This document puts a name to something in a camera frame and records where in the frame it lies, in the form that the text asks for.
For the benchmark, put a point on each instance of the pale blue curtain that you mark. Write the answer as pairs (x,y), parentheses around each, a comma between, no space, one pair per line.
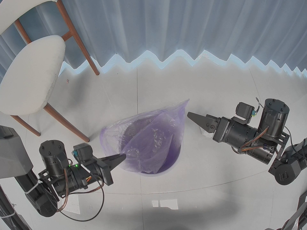
(191,15)

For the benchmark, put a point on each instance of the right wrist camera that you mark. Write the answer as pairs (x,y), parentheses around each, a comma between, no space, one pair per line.
(244,110)

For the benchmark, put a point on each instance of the purple plastic bag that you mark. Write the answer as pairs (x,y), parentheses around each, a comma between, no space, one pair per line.
(148,138)

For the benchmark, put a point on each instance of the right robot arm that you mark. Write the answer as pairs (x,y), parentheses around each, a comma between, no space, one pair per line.
(274,118)

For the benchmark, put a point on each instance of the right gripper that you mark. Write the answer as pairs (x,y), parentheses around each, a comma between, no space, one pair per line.
(235,133)

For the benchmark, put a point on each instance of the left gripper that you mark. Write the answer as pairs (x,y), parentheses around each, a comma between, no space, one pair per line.
(106,174)

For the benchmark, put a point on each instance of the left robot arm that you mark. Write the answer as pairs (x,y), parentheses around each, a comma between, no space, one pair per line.
(51,157)

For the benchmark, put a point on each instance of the white paper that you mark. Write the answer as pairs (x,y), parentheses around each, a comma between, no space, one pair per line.
(206,134)

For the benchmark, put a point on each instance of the white cushioned wooden chair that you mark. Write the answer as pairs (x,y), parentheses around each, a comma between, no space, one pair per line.
(31,80)

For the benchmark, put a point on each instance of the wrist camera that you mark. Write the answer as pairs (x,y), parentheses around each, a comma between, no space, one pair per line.
(84,152)
(244,110)

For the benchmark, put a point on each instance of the white trash bin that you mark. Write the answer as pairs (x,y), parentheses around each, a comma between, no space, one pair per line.
(168,170)

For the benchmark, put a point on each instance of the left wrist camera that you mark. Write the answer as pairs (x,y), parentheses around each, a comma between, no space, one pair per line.
(84,152)

